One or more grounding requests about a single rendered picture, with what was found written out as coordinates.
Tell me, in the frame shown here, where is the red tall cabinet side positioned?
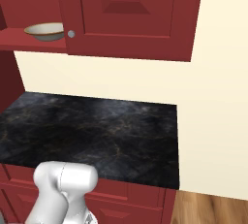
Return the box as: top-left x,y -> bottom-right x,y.
0,50 -> 26,115

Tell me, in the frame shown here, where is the red drawer front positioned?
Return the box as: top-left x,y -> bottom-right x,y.
84,177 -> 167,212

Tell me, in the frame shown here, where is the pale grey bowl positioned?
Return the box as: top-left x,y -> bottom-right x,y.
23,22 -> 66,43

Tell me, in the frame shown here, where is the red wall cabinet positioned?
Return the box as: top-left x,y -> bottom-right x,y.
0,0 -> 69,54

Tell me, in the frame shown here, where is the red cabinet door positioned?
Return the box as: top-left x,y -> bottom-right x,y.
53,0 -> 205,63

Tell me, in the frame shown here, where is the red base cabinet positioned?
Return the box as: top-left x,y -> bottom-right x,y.
0,162 -> 177,224

